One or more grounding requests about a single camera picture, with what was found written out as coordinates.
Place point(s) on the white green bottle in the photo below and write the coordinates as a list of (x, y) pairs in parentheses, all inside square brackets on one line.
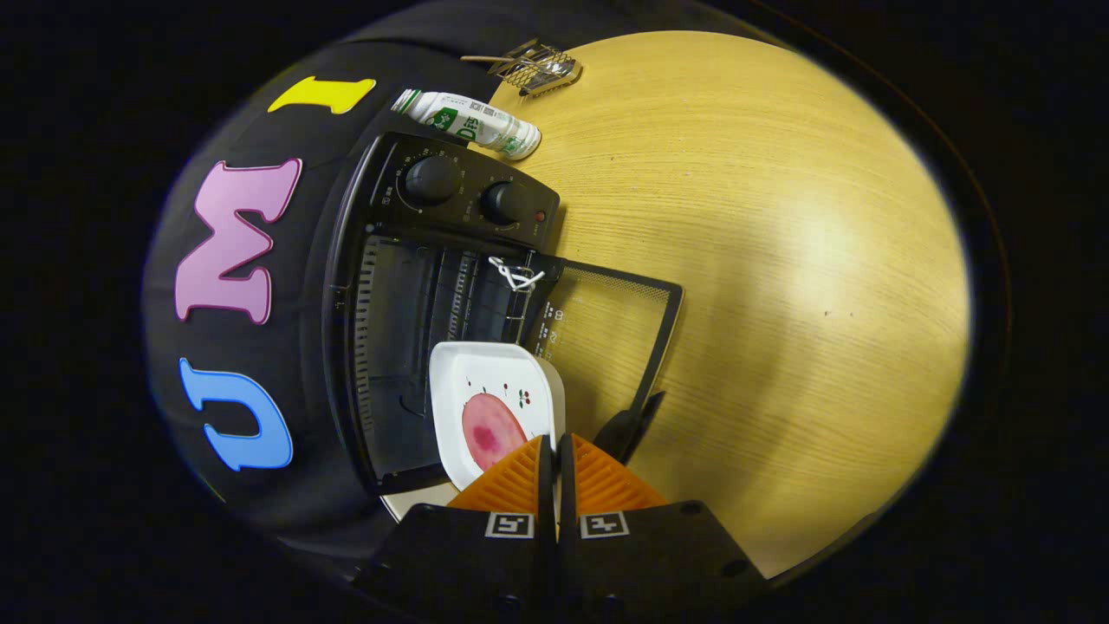
[(468, 121)]

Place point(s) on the metal oven rack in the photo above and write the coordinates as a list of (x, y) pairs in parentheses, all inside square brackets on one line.
[(472, 295)]

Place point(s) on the white square plate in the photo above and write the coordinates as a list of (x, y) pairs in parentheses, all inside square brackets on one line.
[(511, 368)]

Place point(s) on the pink ham slice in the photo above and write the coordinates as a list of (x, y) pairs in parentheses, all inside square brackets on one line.
[(489, 433)]

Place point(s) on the black backdrop cloth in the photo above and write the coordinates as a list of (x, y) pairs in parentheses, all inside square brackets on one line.
[(243, 113)]

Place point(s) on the wooden stick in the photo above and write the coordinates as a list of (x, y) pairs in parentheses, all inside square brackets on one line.
[(485, 60)]

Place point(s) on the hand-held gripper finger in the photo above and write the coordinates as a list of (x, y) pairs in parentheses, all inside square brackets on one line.
[(544, 485), (566, 485)]

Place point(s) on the black toaster oven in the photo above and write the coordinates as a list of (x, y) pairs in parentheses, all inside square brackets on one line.
[(468, 208)]

